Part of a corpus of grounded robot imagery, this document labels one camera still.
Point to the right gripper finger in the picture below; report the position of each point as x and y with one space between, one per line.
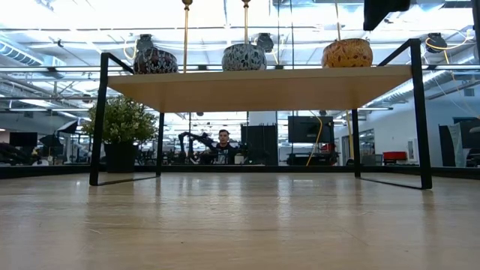
382 9

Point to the tall gold candlestick holder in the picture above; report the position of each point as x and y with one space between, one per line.
246 26
186 37

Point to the blue white patterned vase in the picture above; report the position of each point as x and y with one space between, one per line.
243 58

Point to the large black monitor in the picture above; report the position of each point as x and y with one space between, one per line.
309 129

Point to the red storage bin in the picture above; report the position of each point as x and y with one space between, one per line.
394 156

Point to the wooden shelf riser black legs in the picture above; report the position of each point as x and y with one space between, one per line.
258 90

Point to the dark display stand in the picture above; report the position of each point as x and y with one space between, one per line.
470 135

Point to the black cabinet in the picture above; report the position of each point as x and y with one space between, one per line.
258 144

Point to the person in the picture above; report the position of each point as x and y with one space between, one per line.
224 148

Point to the potted green plant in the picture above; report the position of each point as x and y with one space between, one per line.
122 120

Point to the black softbox light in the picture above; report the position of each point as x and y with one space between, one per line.
50 140
68 126

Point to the small black monitor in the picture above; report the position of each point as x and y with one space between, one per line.
23 138

